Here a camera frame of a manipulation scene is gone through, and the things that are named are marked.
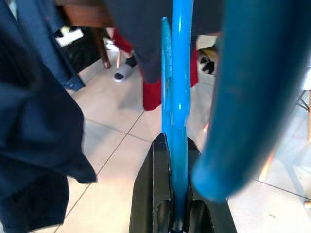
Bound navy blue knit garment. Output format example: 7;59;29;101
0;0;98;233

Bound white flat box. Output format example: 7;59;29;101
54;25;84;47

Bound blue denim jeans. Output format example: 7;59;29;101
9;0;86;92

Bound blue plastic hanger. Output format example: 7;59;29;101
160;0;311;233

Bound red fabric piece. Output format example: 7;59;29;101
142;78;163;112

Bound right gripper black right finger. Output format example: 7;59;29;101
187;138;238;233

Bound person in grey slipper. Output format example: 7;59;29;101
106;26;139;84

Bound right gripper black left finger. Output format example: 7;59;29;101
128;133;172;233

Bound brown wooden table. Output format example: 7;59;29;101
57;4;116;69

